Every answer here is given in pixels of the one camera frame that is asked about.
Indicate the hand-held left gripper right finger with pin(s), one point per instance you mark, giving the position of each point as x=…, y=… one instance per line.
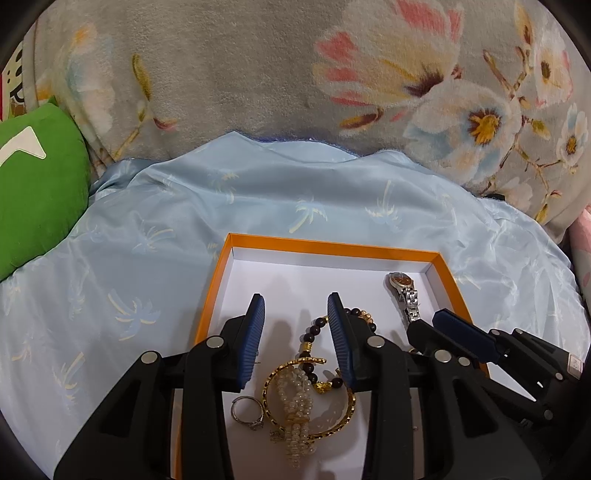
x=339, y=344

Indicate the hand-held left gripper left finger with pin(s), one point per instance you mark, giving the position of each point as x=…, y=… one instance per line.
x=251, y=344

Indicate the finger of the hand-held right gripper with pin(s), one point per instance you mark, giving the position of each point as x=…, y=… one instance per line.
x=466, y=334
x=422, y=339

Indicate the gold bangle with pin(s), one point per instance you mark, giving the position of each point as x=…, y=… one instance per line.
x=302, y=360

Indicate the silver wristwatch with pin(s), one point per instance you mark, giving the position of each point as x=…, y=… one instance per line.
x=406, y=295

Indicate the orange cardboard box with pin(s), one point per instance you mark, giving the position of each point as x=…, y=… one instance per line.
x=323, y=267

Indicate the pink pillow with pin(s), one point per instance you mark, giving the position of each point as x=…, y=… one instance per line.
x=582, y=240

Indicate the light blue palm-print cloth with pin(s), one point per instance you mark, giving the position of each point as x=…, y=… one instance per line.
x=138, y=230

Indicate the green pillow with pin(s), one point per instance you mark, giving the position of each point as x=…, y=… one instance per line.
x=41, y=198

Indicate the grey floral blanket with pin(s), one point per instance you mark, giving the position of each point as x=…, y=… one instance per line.
x=231, y=69

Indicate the colourful printed cushion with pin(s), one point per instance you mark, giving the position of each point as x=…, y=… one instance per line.
x=11, y=92

